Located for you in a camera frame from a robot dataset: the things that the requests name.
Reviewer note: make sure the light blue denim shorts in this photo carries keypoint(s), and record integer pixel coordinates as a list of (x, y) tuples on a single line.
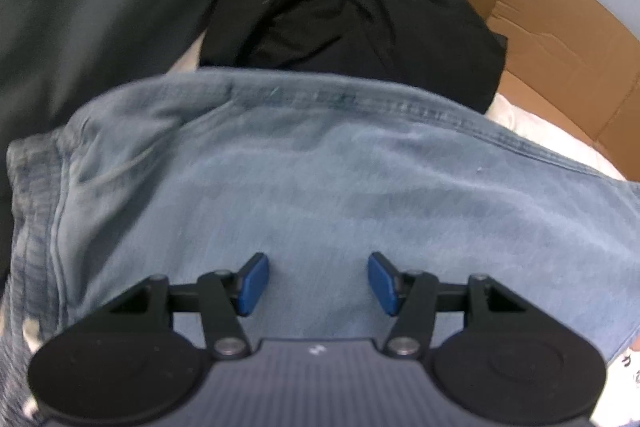
[(354, 166)]

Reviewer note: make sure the black garment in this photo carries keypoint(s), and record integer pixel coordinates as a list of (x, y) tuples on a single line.
[(441, 46)]

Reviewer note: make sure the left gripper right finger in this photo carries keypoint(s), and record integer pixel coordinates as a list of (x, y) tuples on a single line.
[(410, 297)]

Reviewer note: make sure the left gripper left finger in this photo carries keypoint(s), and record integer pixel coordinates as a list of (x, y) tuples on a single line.
[(223, 298)]

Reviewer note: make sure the brown cardboard sheet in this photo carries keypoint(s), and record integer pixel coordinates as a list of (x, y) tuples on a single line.
[(574, 64)]

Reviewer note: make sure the cream bear print bedsheet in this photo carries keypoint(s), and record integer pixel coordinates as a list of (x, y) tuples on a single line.
[(619, 404)]

